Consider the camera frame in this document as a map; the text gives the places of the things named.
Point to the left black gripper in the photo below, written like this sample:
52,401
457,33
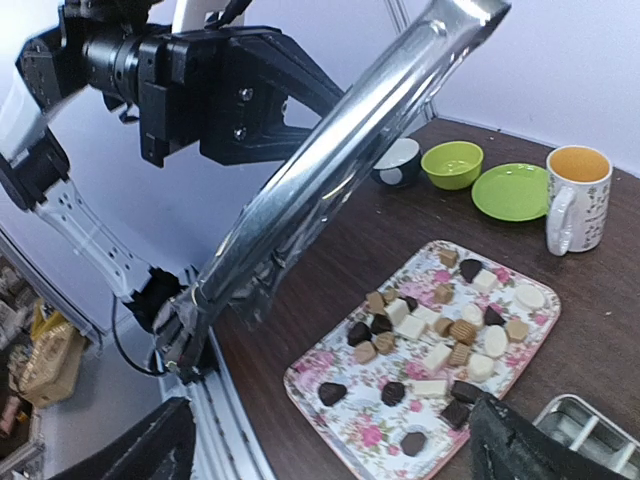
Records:
191,87

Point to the metal serving tongs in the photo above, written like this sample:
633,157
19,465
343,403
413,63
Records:
293,207

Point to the front aluminium rail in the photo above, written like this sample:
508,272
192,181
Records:
110,398

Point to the pink divided tin box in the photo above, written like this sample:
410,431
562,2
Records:
577,425

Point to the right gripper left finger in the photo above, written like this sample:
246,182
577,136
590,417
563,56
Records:
160,446

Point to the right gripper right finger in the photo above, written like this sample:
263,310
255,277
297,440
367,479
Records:
505,445

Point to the floral pink tray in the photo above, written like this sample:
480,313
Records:
368,414

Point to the green plate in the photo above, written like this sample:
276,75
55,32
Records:
515,192

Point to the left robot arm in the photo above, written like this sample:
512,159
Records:
124,142

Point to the floral white mug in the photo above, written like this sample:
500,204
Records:
579,187

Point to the green bowl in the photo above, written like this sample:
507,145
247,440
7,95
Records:
453,165

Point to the black white bowl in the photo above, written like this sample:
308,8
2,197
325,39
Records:
400,165

